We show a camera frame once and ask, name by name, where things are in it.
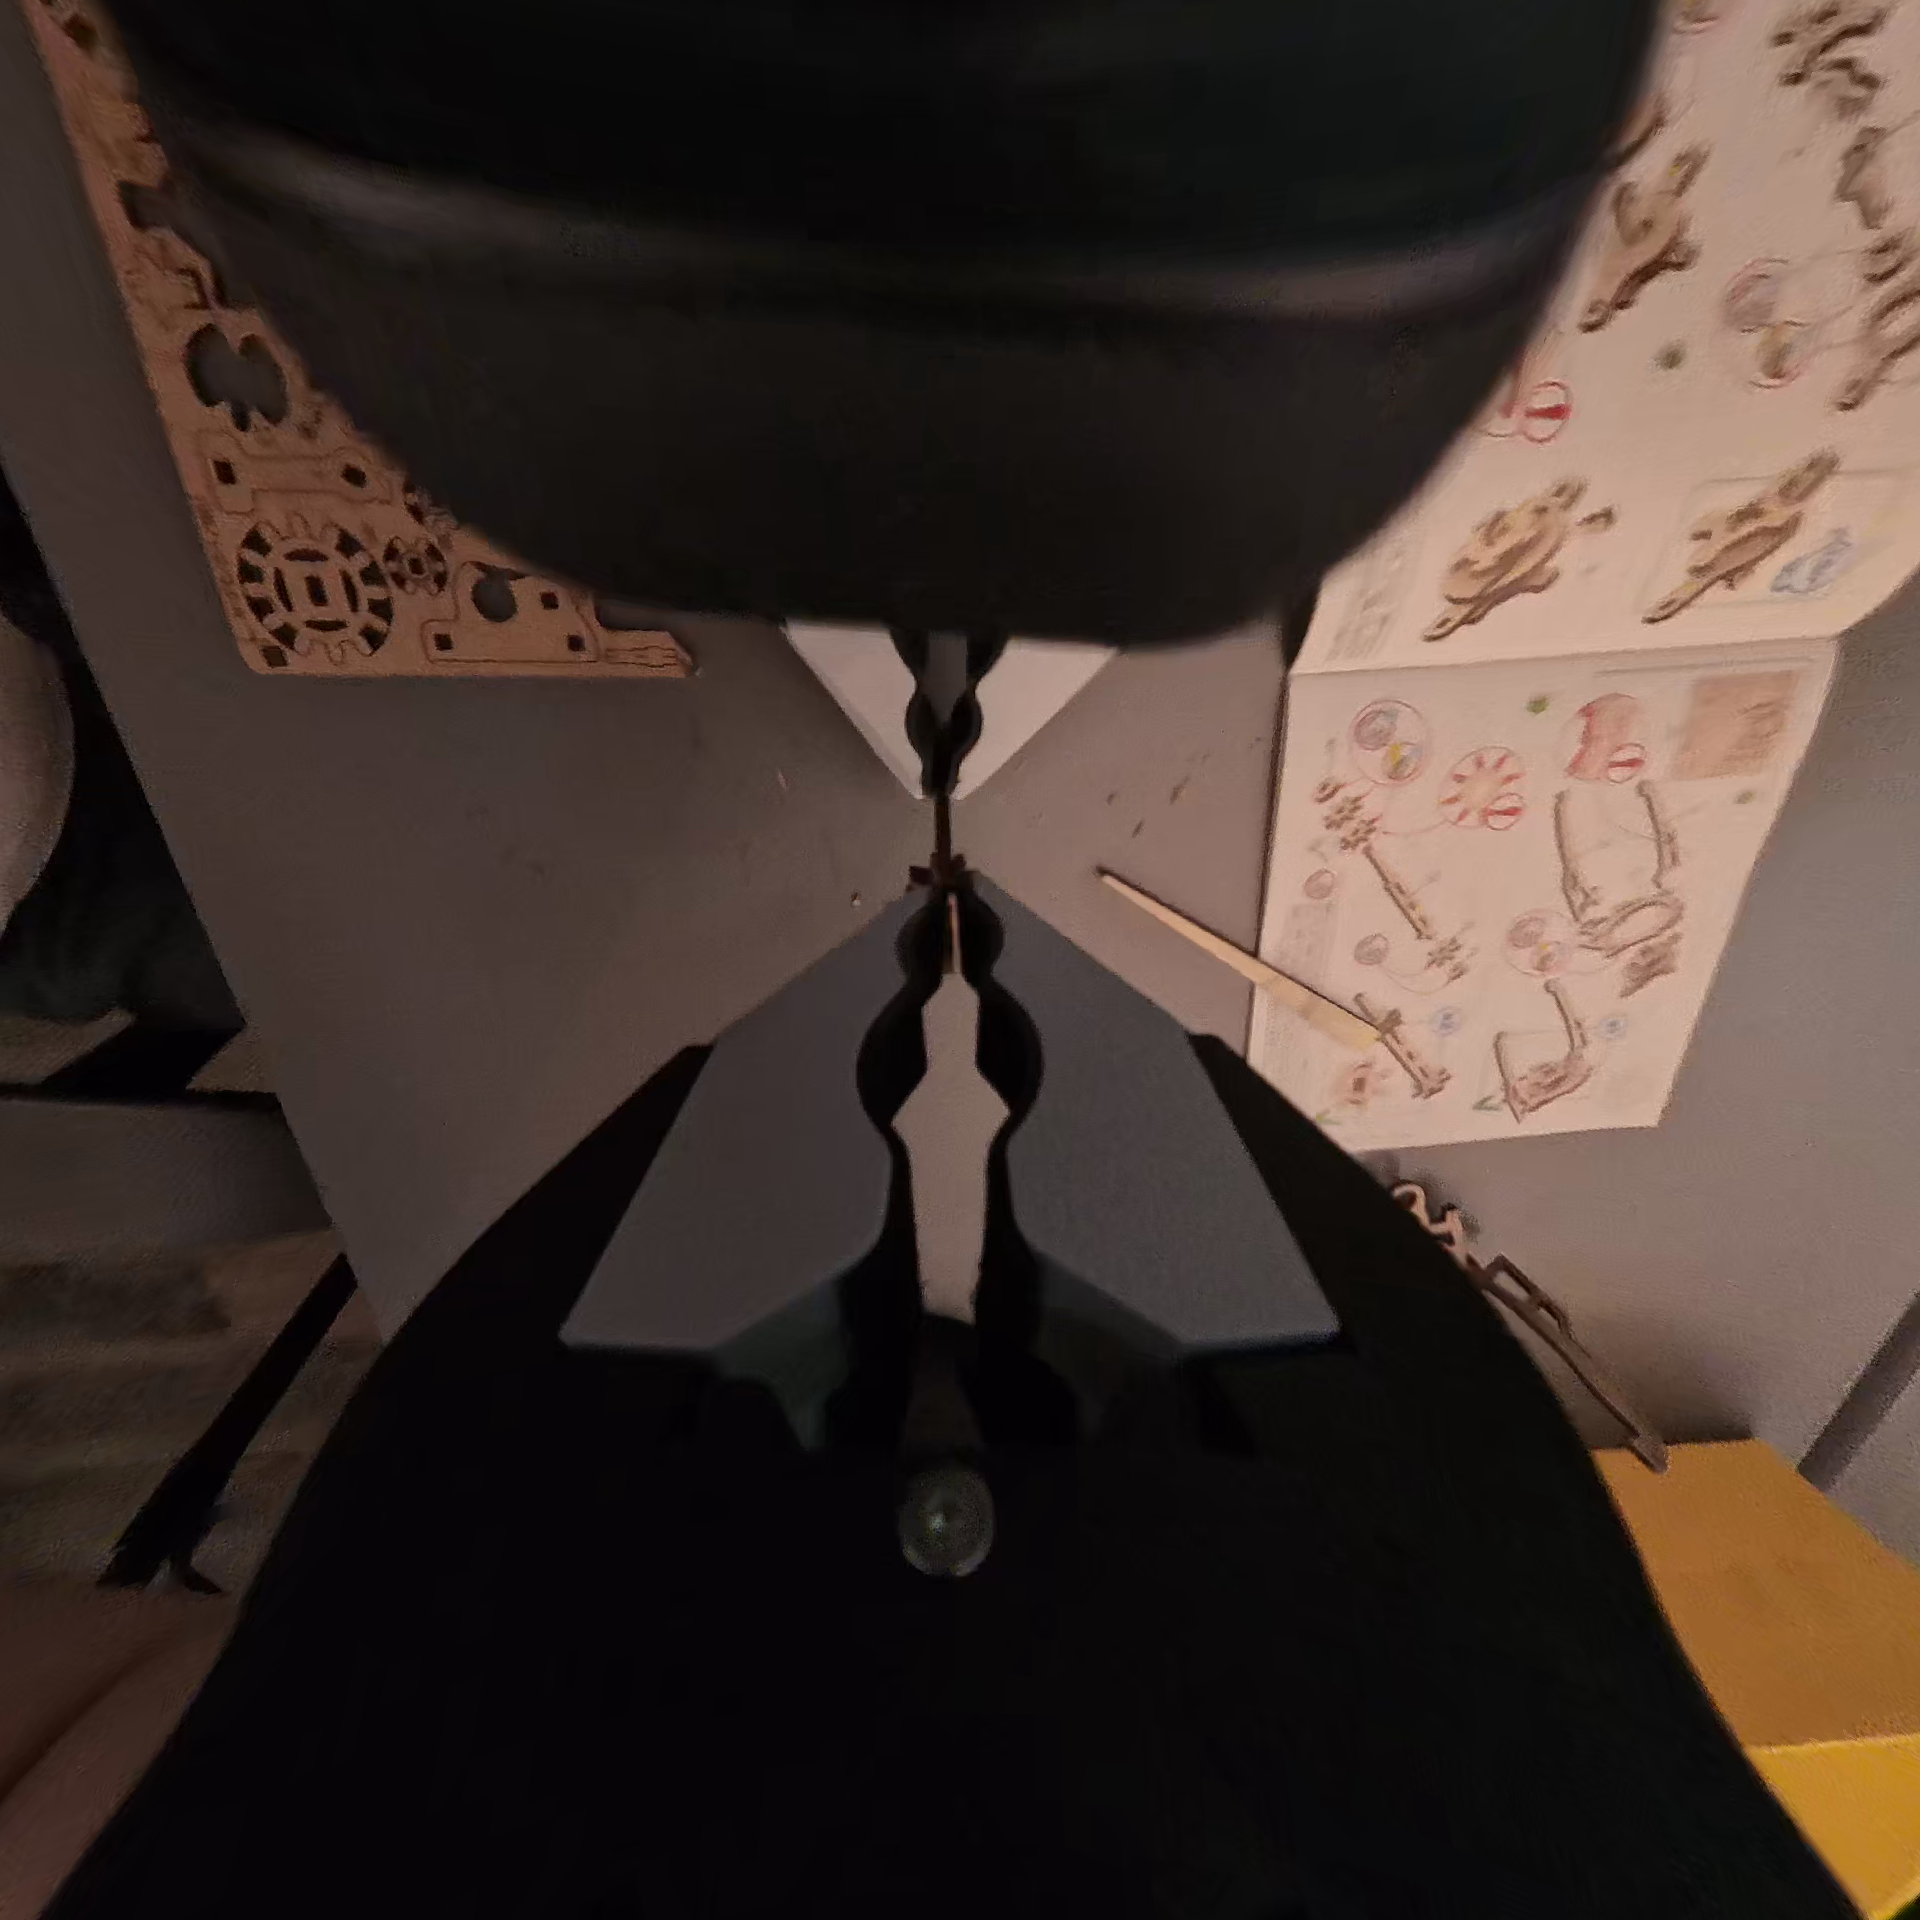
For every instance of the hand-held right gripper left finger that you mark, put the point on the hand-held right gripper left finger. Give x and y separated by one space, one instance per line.
720 1201

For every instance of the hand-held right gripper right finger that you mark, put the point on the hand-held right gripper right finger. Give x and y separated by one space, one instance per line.
1154 1201

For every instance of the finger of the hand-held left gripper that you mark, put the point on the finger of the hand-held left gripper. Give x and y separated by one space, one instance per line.
862 669
1035 674

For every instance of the thin wooden axle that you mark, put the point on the thin wooden axle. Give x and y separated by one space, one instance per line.
942 819

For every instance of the laser-cut wooden parts sheet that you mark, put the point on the laser-cut wooden parts sheet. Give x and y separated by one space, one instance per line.
465 639

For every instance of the wooden model with long arms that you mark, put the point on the wooden model with long arms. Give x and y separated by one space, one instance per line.
1574 1358

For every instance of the pointed wooden stick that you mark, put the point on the pointed wooden stick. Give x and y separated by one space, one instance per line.
1200 939

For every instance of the black stand leg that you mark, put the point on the black stand leg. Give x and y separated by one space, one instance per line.
255 1394

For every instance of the open instruction booklet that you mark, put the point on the open instruction booklet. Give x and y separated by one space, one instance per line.
1651 751

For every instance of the yellow plastic bin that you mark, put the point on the yellow plastic bin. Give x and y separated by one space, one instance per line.
1771 1621

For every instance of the person's pale trousers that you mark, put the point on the person's pale trousers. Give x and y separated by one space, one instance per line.
31 751

